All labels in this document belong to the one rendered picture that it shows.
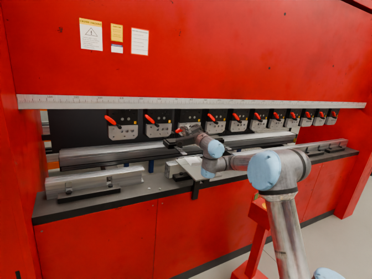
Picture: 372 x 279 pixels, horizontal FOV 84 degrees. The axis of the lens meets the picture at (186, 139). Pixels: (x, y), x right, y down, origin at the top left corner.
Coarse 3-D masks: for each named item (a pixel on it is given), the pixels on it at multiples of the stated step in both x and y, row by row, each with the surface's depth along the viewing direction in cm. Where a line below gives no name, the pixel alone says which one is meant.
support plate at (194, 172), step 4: (176, 160) 134; (180, 160) 135; (184, 160) 135; (200, 160) 138; (180, 164) 129; (188, 164) 130; (184, 168) 125; (188, 168) 125; (192, 168) 126; (196, 168) 126; (200, 168) 127; (188, 172) 121; (192, 172) 121; (196, 172) 122; (216, 172) 124; (192, 176) 117; (196, 176) 117; (200, 176) 118; (216, 176) 120; (220, 176) 122; (196, 180) 114
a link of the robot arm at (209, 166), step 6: (204, 162) 99; (210, 162) 97; (216, 162) 99; (222, 162) 101; (204, 168) 100; (210, 168) 99; (216, 168) 100; (222, 168) 102; (204, 174) 100; (210, 174) 100
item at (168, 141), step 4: (164, 140) 160; (168, 140) 157; (172, 140) 158; (164, 144) 159; (168, 144) 153; (172, 144) 154; (176, 144) 155; (168, 148) 153; (172, 148) 155; (176, 148) 151; (180, 148) 152; (180, 152) 146; (184, 152) 146
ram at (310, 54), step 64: (0, 0) 73; (64, 0) 81; (128, 0) 91; (192, 0) 103; (256, 0) 120; (320, 0) 143; (64, 64) 88; (128, 64) 100; (192, 64) 115; (256, 64) 136; (320, 64) 166
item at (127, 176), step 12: (120, 168) 123; (132, 168) 125; (48, 180) 104; (60, 180) 105; (72, 180) 107; (84, 180) 110; (96, 180) 113; (120, 180) 120; (132, 180) 124; (48, 192) 104; (60, 192) 106
